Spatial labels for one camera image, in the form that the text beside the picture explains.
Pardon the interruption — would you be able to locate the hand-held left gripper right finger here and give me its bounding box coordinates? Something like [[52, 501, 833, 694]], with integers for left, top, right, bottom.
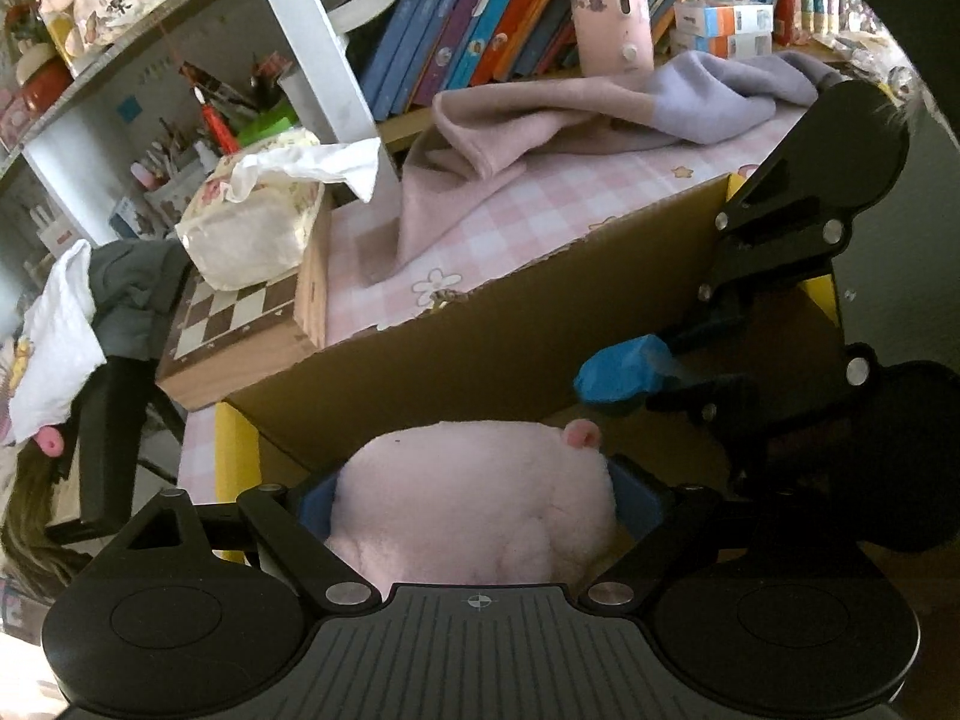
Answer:
[[580, 454, 726, 610]]

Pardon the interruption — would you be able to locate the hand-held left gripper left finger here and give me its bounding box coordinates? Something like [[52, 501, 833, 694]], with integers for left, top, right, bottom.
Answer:
[[124, 476, 377, 612]]

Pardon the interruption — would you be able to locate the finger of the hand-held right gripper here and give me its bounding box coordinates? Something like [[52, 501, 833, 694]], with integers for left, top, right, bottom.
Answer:
[[671, 81, 912, 346], [574, 336, 880, 488]]

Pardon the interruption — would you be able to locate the brown cardboard box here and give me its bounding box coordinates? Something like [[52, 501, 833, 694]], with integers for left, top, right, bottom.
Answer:
[[223, 172, 847, 587]]

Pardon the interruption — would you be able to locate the pink plush toy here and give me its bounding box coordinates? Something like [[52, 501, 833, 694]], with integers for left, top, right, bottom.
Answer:
[[326, 418, 620, 587]]

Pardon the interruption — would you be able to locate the orange blue white carton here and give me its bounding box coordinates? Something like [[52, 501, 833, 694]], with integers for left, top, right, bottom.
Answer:
[[669, 30, 774, 59], [673, 1, 776, 38]]

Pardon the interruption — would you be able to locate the wooden chessboard box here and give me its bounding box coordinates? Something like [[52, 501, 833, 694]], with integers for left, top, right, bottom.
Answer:
[[154, 186, 332, 413]]

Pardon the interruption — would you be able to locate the black chair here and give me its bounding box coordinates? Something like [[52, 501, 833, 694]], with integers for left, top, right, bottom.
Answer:
[[43, 354, 187, 542]]

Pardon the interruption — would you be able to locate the pink and purple blanket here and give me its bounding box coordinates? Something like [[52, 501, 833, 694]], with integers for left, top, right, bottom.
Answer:
[[394, 51, 847, 287]]

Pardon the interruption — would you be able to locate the pink cartoon humidifier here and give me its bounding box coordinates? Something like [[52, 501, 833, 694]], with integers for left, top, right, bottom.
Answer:
[[561, 0, 655, 78]]

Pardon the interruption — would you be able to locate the grey cloth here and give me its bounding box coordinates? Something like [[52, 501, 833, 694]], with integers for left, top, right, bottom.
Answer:
[[88, 238, 190, 362]]

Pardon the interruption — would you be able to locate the floral tissue pack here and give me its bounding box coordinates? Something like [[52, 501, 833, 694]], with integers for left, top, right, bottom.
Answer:
[[174, 127, 385, 292]]

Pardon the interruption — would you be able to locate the white cloth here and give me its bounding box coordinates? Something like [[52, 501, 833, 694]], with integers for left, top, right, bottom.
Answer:
[[7, 240, 107, 445]]

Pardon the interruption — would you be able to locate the row of colourful books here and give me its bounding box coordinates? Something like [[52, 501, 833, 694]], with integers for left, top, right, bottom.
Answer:
[[358, 0, 856, 122]]

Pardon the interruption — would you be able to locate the holder with pens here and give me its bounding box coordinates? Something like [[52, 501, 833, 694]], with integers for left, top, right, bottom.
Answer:
[[178, 51, 302, 160]]

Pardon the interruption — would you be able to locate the red jar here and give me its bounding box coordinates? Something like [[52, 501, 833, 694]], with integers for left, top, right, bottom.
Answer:
[[21, 58, 74, 115]]

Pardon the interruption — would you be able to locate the white shelf post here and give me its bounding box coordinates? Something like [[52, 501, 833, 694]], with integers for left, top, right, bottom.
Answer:
[[240, 0, 404, 205]]

